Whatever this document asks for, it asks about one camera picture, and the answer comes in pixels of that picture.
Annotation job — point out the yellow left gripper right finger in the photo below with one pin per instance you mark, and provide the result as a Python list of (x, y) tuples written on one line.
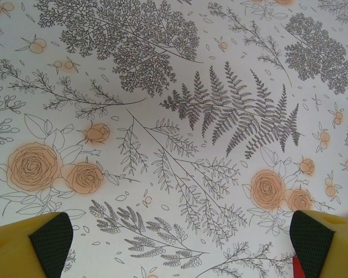
[(336, 249)]

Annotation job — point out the floral patterned table cover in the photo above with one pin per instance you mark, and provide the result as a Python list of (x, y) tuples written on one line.
[(174, 87)]

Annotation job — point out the small red lego brick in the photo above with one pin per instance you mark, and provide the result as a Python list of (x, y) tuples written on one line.
[(296, 269)]

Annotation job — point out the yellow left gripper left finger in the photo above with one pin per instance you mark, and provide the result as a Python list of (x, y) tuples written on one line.
[(14, 252)]

